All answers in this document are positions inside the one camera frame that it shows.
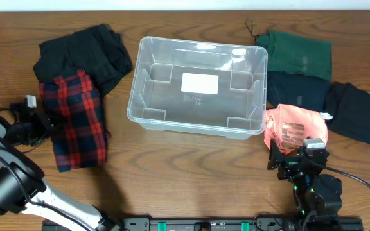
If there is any dark green garment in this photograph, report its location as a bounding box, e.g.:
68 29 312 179
256 31 332 81

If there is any white label in container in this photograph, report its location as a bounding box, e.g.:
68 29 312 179
181 73 219 95

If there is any black drawstring loop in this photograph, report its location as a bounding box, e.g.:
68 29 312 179
245 18 256 38

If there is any dark navy folded garment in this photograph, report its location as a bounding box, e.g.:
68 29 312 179
267 71 330 112

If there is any red navy plaid garment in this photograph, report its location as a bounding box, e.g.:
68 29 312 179
39 70 109 172

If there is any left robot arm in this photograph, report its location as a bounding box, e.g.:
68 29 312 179
0 116 124 231

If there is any clear plastic storage container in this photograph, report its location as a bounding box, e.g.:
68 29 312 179
127 36 268 140

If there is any black garment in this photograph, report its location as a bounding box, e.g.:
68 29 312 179
33 24 133 97
325 82 370 144

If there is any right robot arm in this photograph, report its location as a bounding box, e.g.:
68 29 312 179
267 138 342 230

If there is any pink printed garment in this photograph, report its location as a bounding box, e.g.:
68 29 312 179
264 104 328 155

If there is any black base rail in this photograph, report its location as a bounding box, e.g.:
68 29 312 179
42 217 365 231

